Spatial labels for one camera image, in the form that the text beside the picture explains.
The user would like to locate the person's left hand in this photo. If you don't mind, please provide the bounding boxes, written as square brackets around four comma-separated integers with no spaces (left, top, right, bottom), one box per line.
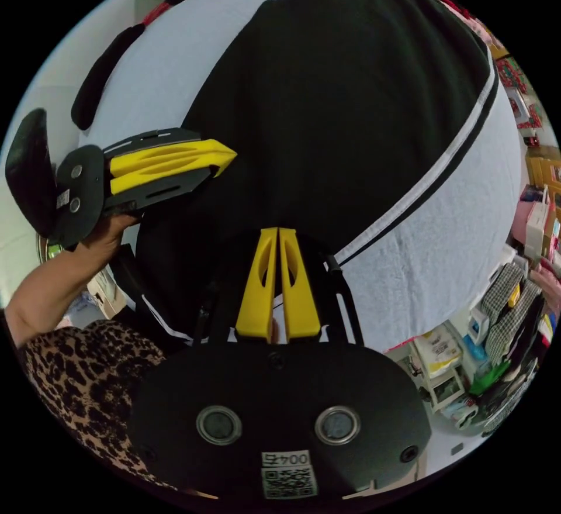
[70,211,142,261]

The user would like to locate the person's left forearm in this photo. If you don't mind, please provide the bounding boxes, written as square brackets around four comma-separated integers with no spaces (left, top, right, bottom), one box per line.
[3,240,116,349]

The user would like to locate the stack of yellow cartons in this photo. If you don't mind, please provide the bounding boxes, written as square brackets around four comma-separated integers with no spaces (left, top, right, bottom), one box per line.
[524,145,561,197]

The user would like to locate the black and white checked cloth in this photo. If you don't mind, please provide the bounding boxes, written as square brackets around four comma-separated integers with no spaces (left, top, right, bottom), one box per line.
[481,262,544,368]

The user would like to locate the white sack with yellow print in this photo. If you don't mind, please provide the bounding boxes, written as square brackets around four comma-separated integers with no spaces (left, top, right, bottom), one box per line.
[411,326,465,380]

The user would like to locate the person's body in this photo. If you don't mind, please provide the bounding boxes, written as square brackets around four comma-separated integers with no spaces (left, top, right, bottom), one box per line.
[17,320,187,494]

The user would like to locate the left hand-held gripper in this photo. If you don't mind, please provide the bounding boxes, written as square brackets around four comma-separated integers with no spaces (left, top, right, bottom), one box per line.
[54,128,238,249]

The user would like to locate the black pants with white stripe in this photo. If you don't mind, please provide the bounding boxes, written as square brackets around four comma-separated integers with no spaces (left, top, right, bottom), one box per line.
[115,0,501,349]

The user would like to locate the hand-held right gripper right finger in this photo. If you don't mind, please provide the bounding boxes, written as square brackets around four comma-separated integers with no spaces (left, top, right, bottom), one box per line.
[280,227,320,343]

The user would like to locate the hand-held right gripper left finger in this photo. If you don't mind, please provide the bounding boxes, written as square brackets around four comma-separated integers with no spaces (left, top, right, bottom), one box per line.
[235,227,279,343]

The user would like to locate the black folded garment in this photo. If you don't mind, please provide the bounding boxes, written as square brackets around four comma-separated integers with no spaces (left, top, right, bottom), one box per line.
[70,22,147,132]

